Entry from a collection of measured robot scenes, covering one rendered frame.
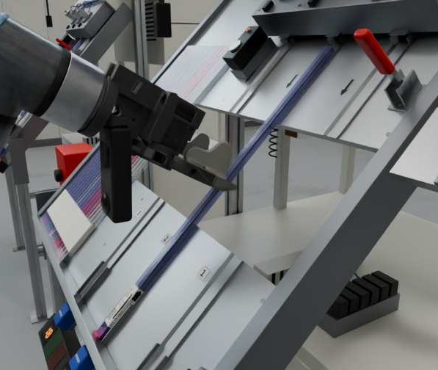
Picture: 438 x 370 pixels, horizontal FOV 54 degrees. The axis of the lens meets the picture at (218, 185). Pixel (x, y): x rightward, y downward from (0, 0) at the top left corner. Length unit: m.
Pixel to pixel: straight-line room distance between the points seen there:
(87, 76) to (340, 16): 0.35
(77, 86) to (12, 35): 0.07
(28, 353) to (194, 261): 1.35
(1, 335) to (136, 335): 1.44
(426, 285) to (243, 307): 0.58
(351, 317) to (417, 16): 0.47
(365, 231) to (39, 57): 0.36
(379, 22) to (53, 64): 0.39
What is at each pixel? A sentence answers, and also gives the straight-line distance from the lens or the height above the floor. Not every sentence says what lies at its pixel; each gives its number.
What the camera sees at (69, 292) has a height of 0.73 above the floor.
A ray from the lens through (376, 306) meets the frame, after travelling 0.82.
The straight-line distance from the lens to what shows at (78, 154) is 1.33.
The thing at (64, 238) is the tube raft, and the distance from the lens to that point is 0.84.
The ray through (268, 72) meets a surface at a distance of 0.72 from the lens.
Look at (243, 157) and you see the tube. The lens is 0.58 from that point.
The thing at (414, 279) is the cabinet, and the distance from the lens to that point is 0.99.
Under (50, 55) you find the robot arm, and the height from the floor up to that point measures 1.07.
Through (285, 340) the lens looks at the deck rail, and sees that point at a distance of 0.44.
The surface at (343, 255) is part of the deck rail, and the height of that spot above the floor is 0.88.
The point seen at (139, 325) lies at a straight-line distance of 0.56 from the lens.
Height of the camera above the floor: 1.08
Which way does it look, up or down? 18 degrees down
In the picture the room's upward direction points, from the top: straight up
